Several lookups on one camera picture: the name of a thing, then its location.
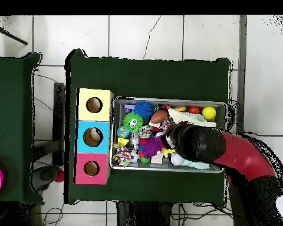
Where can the cream knitted cloth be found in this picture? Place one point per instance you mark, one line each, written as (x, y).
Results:
(179, 116)

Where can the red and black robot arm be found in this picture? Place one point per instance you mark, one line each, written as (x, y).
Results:
(245, 155)

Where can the silver mesh bin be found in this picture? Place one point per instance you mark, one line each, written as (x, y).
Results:
(122, 167)

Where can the wooden three-hole box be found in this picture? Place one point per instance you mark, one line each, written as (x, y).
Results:
(81, 141)

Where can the green spiky toy with eyes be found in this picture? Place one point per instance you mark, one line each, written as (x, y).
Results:
(127, 117)

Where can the blue spiky ball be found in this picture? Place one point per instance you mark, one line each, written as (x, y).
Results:
(142, 108)

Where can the brown toy football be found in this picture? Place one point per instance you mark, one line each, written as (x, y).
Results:
(159, 116)

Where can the blue globe ball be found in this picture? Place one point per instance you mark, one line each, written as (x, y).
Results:
(123, 131)

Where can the purple spiky ball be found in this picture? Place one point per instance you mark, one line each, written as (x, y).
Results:
(152, 147)

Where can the colourful patterned fabric toy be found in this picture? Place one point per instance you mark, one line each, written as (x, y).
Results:
(121, 156)

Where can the dark green tablecloth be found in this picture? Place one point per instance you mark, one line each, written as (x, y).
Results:
(11, 94)
(143, 77)

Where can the white baseball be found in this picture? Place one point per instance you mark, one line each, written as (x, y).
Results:
(176, 159)

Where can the orange-red ball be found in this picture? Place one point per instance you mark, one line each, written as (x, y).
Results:
(194, 110)

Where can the mint green knitted cloth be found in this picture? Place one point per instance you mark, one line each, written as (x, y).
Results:
(195, 164)

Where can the yellow ball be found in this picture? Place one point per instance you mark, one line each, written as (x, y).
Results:
(209, 113)

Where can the tall black object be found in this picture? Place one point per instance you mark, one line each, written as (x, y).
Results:
(59, 117)

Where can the small red ball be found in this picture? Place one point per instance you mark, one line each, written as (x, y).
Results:
(59, 176)

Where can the dark grey rounded object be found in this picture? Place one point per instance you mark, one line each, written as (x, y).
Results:
(44, 176)

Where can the black rod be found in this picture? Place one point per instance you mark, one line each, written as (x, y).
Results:
(11, 35)

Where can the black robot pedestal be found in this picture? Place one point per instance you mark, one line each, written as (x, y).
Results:
(143, 214)

